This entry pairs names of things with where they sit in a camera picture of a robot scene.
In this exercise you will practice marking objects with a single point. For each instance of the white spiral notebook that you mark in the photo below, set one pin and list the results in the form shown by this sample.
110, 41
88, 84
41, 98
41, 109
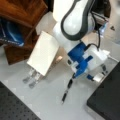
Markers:
43, 53

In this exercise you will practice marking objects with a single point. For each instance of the metal binder clip stand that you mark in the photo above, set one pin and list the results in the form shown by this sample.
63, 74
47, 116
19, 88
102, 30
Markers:
33, 78

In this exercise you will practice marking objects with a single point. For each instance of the blue book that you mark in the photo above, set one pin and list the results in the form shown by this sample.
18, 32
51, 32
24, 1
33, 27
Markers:
10, 33

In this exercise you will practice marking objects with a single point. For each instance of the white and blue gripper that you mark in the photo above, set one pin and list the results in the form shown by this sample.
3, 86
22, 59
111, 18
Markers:
82, 60

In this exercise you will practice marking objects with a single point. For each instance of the black pen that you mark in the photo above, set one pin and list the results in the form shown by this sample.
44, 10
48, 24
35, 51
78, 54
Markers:
66, 91

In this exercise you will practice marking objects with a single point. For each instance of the black and silver drawer box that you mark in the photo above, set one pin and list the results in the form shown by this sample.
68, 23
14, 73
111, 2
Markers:
105, 100

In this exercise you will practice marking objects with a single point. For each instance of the brown wooden shelf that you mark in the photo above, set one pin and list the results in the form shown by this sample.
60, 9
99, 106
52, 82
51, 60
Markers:
26, 14

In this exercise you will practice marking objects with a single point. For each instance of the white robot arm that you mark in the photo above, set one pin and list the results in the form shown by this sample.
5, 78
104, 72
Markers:
73, 22

